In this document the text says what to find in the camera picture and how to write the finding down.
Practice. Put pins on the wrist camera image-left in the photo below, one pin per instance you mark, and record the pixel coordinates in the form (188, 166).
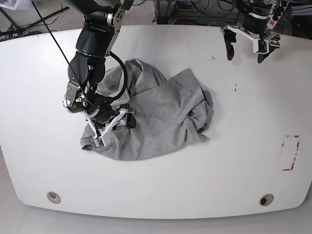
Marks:
(102, 141)

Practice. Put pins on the grey T-shirt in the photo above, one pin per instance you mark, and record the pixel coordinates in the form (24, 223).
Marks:
(170, 113)

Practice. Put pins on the aluminium frame base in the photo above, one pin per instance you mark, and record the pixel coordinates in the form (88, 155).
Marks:
(178, 11)

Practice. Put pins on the white power strip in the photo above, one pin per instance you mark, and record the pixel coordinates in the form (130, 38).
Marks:
(277, 10)

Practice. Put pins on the table cable grommet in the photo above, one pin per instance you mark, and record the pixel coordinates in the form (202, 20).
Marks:
(53, 197)
(266, 200)

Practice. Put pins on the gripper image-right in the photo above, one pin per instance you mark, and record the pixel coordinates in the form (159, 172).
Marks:
(231, 31)

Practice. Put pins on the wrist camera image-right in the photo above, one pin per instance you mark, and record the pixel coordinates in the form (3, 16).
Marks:
(260, 46)

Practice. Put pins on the right table cable grommet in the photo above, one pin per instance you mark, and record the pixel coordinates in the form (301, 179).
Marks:
(266, 200)

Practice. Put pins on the red tape rectangle marking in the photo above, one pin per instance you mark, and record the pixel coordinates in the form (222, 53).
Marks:
(288, 153)

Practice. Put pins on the black tripod stand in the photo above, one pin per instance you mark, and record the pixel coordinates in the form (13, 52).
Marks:
(17, 30)

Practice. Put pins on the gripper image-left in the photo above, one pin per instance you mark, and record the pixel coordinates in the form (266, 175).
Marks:
(104, 124)

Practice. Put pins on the left table cable grommet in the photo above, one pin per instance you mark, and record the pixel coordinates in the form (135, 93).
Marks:
(53, 197)

